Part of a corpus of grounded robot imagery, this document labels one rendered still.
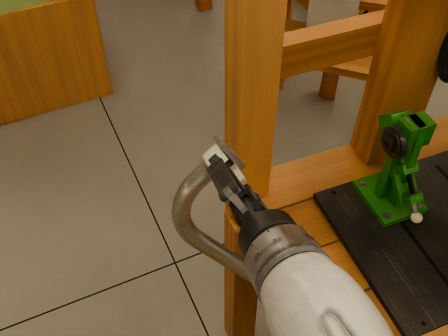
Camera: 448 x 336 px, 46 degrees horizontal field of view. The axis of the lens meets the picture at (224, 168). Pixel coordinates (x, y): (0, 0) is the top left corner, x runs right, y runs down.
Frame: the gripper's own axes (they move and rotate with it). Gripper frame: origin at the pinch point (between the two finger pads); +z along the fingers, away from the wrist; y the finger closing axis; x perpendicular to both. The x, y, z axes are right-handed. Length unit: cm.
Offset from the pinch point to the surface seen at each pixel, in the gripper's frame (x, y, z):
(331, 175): -14, -54, 42
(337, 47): -33, -23, 39
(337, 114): -43, -138, 166
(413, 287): -10, -62, 5
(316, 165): -12, -52, 46
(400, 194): -22, -54, 21
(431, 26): -50, -29, 30
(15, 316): 115, -59, 103
